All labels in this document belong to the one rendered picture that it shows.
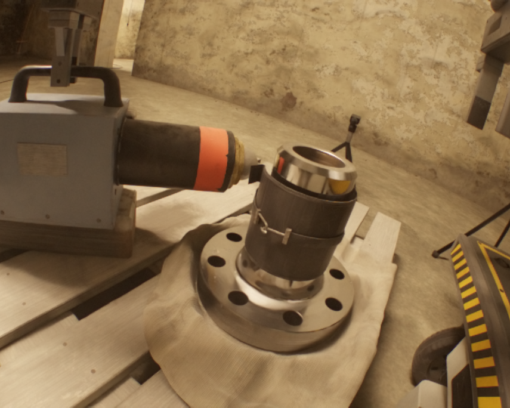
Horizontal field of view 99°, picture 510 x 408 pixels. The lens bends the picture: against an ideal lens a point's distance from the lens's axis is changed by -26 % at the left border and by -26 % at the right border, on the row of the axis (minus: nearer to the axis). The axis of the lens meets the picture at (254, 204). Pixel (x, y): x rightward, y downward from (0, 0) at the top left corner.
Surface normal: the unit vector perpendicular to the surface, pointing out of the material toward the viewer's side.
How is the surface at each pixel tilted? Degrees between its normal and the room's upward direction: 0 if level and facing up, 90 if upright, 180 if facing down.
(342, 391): 37
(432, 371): 87
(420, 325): 0
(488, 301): 0
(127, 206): 0
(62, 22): 90
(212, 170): 87
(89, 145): 90
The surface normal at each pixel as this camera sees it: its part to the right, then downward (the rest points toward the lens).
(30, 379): 0.22, -0.87
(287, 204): -0.54, 0.27
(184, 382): -0.41, -0.61
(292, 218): -0.35, 0.36
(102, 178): 0.26, 0.50
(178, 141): 0.35, -0.23
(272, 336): -0.13, 0.43
